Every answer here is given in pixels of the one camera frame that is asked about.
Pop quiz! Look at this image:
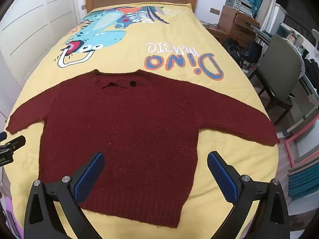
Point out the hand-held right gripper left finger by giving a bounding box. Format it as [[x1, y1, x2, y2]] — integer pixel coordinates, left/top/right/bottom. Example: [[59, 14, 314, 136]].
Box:
[[24, 151, 105, 239]]

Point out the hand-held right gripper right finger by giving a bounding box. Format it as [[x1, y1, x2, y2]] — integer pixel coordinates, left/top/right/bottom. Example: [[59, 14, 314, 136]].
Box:
[[207, 151, 291, 239]]

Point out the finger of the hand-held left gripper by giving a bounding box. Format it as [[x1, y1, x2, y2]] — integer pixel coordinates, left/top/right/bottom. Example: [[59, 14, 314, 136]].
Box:
[[0, 135, 27, 155]]

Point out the dark red knit sweater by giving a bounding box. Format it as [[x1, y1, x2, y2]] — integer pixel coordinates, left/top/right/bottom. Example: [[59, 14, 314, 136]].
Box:
[[5, 70, 281, 229]]

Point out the stack of teal panels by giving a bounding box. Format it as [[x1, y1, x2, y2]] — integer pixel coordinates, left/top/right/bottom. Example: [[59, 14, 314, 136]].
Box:
[[288, 162, 319, 201]]

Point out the white wardrobe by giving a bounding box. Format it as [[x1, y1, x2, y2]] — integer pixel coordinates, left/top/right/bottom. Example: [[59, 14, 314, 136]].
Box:
[[0, 0, 88, 130]]

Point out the grey-green chair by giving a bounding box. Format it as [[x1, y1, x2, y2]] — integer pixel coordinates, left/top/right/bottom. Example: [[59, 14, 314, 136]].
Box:
[[249, 34, 303, 126]]

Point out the black bag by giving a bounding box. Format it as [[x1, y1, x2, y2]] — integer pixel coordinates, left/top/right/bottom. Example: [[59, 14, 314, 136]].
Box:
[[223, 39, 243, 68]]

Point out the navy bag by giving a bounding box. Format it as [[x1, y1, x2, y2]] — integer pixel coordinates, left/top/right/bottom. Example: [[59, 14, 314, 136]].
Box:
[[243, 39, 263, 64]]

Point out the black jacket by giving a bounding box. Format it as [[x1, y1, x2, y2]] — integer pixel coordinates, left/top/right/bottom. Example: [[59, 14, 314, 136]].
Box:
[[303, 58, 319, 80]]

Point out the yellow dinosaur print bed sheet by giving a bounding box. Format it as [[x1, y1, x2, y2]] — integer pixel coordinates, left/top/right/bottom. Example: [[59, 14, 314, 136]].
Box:
[[2, 2, 280, 239]]

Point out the wooden dresser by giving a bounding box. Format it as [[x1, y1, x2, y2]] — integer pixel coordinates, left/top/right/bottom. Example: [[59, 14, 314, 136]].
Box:
[[217, 5, 261, 46]]

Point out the white printer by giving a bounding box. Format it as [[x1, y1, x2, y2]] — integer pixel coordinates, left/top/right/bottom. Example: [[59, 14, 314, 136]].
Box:
[[224, 0, 257, 18]]

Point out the pink frame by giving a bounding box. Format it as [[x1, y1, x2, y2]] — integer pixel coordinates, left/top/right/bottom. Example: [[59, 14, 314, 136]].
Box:
[[284, 127, 319, 167]]

